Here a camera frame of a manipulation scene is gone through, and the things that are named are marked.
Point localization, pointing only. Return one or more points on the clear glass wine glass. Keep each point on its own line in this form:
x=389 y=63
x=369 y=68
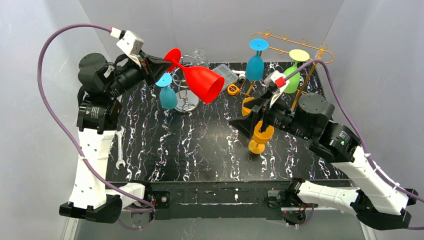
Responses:
x=201 y=58

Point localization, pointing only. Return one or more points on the chrome spiral glass rack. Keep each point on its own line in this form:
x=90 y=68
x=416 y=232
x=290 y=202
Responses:
x=187 y=101

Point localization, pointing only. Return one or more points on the gold wire glass rack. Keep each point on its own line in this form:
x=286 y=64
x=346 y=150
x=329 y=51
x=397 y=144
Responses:
x=284 y=45

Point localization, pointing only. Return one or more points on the red plastic goblet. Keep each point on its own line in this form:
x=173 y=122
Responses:
x=203 y=82

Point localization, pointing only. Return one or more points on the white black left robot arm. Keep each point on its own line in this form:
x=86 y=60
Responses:
x=99 y=107

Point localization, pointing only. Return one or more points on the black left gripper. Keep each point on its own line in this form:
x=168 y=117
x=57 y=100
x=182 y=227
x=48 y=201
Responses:
x=145 y=69

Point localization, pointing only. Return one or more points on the silver open-end wrench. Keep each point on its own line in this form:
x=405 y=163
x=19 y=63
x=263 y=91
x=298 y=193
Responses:
x=120 y=161

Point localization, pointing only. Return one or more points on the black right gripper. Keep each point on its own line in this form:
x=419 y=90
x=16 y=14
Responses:
x=262 y=115

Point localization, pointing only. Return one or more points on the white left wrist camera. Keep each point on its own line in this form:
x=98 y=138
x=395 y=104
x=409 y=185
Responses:
x=129 y=43

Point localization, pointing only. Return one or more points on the clear plastic parts box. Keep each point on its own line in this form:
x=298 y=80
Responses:
x=229 y=76

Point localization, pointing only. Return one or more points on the orange plastic goblet far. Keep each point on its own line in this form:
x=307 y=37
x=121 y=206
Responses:
x=246 y=107

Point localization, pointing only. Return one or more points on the yellow tape measure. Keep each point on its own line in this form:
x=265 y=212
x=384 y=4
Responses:
x=233 y=90

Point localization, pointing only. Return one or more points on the blue plastic goblet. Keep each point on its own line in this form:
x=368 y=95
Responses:
x=255 y=66
x=167 y=95

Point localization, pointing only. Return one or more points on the orange plastic goblet near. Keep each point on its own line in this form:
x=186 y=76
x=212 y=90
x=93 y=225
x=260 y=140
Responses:
x=260 y=138

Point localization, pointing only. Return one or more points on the white small tool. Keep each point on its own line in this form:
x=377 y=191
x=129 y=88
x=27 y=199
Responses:
x=241 y=75

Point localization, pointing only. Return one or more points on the green plastic goblet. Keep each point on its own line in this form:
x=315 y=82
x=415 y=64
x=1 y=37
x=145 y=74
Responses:
x=298 y=55

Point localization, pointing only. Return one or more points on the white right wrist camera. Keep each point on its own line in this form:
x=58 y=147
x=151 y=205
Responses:
x=276 y=82

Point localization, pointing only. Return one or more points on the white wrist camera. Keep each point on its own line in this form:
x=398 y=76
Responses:
x=129 y=43
x=276 y=82

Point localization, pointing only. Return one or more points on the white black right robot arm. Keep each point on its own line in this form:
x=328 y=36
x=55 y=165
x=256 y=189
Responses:
x=375 y=203

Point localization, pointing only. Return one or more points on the orange plastic goblet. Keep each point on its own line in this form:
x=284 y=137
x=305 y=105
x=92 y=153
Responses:
x=246 y=107
x=260 y=138

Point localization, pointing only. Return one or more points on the blue plastic goblet back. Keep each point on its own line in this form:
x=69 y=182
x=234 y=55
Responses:
x=255 y=66

